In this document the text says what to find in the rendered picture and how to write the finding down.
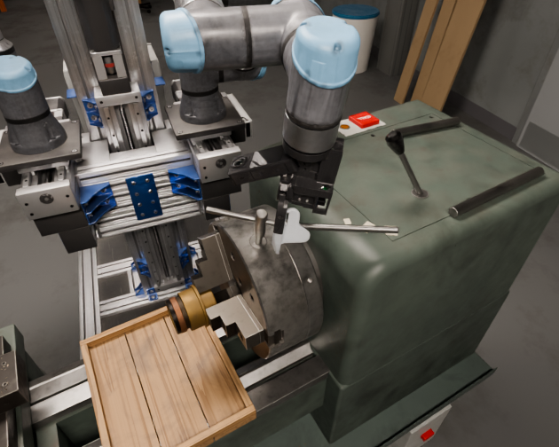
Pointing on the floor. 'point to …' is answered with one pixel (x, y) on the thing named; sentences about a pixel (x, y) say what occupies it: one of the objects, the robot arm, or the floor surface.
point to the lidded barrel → (362, 21)
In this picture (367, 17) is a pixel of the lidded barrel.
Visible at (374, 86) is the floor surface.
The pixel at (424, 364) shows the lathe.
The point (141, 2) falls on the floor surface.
